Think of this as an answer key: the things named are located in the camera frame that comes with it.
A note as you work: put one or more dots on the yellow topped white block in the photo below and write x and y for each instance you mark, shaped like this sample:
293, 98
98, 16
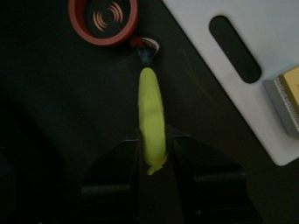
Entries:
290, 96

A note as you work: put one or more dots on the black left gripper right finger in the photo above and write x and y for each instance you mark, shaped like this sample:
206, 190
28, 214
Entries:
209, 180

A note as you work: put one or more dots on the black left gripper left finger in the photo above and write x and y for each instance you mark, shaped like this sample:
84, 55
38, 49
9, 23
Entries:
112, 175

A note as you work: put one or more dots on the white cutting board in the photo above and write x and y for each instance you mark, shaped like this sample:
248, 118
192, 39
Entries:
272, 32

